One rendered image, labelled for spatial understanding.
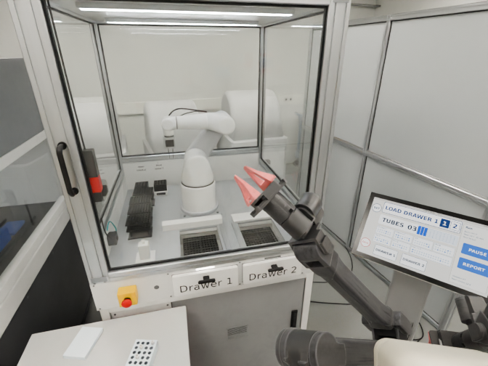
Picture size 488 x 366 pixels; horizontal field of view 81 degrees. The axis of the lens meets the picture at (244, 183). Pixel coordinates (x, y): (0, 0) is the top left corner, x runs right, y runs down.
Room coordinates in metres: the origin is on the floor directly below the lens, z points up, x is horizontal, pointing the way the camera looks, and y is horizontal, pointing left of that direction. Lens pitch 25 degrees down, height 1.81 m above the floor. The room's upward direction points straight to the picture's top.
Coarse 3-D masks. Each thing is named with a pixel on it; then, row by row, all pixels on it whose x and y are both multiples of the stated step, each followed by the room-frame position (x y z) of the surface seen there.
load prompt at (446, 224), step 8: (384, 208) 1.16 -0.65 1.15; (392, 208) 1.15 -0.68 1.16; (400, 208) 1.13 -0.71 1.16; (408, 208) 1.12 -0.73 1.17; (400, 216) 1.11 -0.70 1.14; (408, 216) 1.10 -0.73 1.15; (416, 216) 1.08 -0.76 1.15; (424, 216) 1.07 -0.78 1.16; (432, 216) 1.06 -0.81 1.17; (440, 216) 1.05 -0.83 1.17; (432, 224) 1.04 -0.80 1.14; (440, 224) 1.03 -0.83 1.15; (448, 224) 1.02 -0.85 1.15; (456, 224) 1.01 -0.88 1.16; (456, 232) 0.99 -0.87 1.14
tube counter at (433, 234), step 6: (408, 222) 1.08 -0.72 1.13; (408, 228) 1.06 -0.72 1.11; (414, 228) 1.05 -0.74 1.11; (420, 228) 1.04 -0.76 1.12; (426, 228) 1.04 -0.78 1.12; (420, 234) 1.03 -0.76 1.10; (426, 234) 1.02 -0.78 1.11; (432, 234) 1.01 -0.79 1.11; (438, 234) 1.00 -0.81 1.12; (444, 234) 1.00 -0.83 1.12; (450, 234) 0.99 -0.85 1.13; (438, 240) 0.99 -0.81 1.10; (444, 240) 0.98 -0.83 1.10; (450, 240) 0.97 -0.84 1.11; (456, 240) 0.96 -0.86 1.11
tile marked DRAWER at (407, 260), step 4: (404, 256) 0.99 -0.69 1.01; (408, 256) 0.98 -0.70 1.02; (412, 256) 0.98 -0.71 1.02; (400, 260) 0.98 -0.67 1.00; (404, 260) 0.98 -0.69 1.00; (408, 260) 0.97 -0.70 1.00; (412, 260) 0.97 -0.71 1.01; (416, 260) 0.96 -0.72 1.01; (420, 260) 0.96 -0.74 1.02; (424, 260) 0.95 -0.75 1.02; (404, 264) 0.97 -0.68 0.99; (408, 264) 0.96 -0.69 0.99; (412, 264) 0.96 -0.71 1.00; (416, 264) 0.95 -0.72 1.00; (420, 264) 0.95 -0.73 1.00; (424, 264) 0.94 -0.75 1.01; (416, 268) 0.94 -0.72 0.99; (420, 268) 0.94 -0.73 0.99; (424, 268) 0.93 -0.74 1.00
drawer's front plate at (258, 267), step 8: (288, 256) 1.09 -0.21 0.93; (248, 264) 1.04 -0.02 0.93; (256, 264) 1.04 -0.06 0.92; (264, 264) 1.05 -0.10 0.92; (280, 264) 1.07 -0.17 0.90; (288, 264) 1.08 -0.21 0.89; (296, 264) 1.09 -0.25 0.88; (248, 272) 1.03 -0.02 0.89; (256, 272) 1.04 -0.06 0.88; (264, 272) 1.05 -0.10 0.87; (288, 272) 1.08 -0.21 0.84; (296, 272) 1.09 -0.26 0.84; (248, 280) 1.03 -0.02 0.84; (256, 280) 1.04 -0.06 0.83; (264, 280) 1.05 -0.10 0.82
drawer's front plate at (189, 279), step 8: (192, 272) 0.98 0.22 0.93; (200, 272) 0.98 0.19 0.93; (208, 272) 0.99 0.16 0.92; (216, 272) 1.00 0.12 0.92; (224, 272) 1.00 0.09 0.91; (232, 272) 1.01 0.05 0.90; (176, 280) 0.96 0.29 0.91; (184, 280) 0.96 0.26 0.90; (192, 280) 0.97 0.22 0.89; (216, 280) 1.00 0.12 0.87; (224, 280) 1.00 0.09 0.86; (232, 280) 1.01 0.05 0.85; (176, 288) 0.95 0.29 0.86; (184, 288) 0.96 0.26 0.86; (192, 288) 0.97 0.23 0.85; (200, 288) 0.98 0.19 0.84; (208, 288) 0.99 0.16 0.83; (216, 288) 1.00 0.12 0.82
